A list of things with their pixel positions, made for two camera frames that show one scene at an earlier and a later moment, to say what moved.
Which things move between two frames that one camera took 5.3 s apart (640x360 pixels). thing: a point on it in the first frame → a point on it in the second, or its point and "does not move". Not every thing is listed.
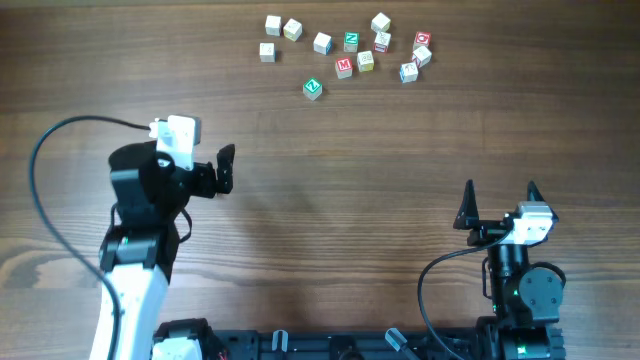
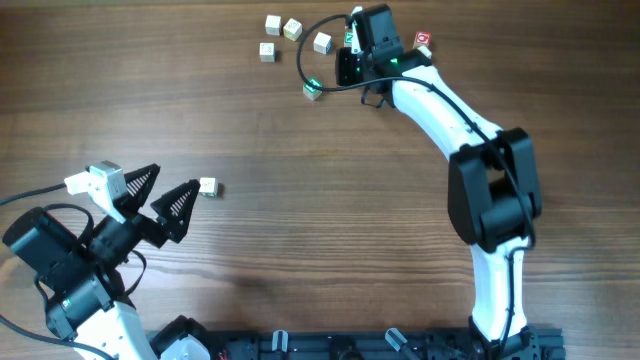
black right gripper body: x=504 y=259 → x=351 y=68
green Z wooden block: x=312 y=88 does not move
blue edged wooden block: x=323 y=44 does not move
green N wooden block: x=351 y=42 does not move
